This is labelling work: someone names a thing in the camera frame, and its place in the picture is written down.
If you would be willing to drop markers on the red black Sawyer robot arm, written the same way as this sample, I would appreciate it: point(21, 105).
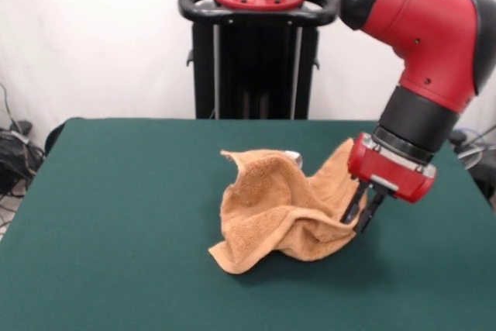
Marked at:
point(426, 36)

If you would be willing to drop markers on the dark green table cloth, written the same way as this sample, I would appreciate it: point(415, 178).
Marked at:
point(116, 230)

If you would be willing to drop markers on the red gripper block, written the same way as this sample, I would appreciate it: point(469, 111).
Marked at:
point(387, 176)

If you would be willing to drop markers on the black grey floor equipment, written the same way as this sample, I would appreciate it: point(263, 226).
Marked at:
point(486, 176)

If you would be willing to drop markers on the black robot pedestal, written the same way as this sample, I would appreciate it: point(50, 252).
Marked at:
point(201, 75)

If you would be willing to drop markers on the orange terry towel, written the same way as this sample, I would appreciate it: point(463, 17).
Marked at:
point(263, 207)

